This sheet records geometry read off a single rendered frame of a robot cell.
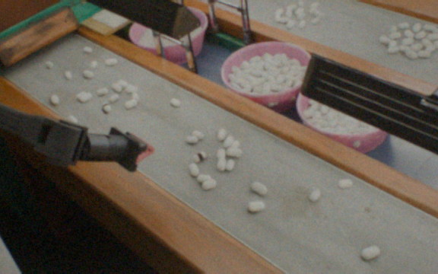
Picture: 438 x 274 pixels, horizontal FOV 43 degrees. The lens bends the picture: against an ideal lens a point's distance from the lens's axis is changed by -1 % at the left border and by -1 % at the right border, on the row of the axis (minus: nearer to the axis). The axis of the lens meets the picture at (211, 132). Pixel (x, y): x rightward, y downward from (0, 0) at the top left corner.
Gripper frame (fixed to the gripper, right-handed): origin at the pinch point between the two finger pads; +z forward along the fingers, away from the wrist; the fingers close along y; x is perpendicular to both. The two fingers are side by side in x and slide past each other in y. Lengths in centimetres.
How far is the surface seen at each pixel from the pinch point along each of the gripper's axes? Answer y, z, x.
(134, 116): 27.3, 18.1, 1.3
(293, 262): -38.5, 9.3, 7.2
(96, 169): 15.6, 0.4, 12.4
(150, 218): -7.7, -1.3, 13.3
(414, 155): -39, 50, -18
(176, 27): 5.2, 0.5, -27.6
